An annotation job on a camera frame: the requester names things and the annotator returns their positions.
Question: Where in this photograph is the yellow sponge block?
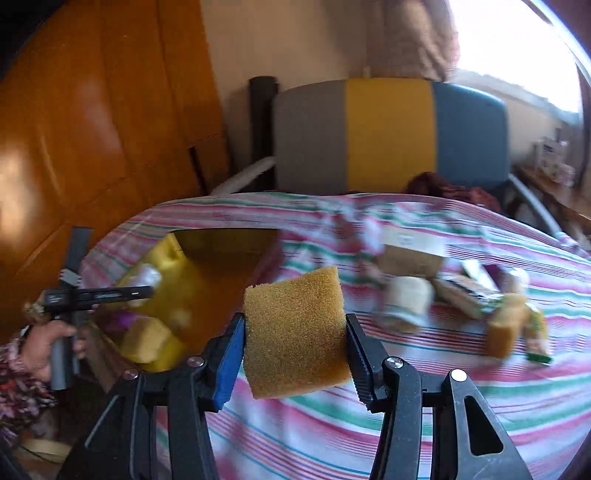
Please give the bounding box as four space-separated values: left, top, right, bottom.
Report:
243 266 351 399
486 293 530 359

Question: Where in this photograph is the person's left hand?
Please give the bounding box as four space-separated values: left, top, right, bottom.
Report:
19 320 86 383

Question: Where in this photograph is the gold metal tin tray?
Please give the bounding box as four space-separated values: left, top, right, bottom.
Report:
93 228 283 372

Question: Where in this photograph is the striped pink green bedsheet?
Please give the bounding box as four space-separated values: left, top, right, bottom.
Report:
82 193 590 479

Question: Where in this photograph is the white cardboard box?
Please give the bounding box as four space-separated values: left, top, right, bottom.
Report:
377 226 448 279

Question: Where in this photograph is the green yellow snack packet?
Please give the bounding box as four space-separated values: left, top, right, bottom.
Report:
524 302 552 365

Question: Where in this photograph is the dark red cloth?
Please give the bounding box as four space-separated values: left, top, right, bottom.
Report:
405 172 502 213

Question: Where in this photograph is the orange wooden wardrobe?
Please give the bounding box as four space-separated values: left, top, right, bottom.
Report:
1 1 229 338

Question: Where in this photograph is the grey yellow blue armchair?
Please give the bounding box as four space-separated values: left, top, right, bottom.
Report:
213 78 561 236

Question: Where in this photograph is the wooden side shelf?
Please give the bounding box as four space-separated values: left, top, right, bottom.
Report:
514 165 590 231

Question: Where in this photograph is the white box on shelf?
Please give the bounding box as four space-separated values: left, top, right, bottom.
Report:
534 137 575 187

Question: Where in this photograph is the pink patterned curtain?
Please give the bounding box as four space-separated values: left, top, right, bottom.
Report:
367 0 459 82

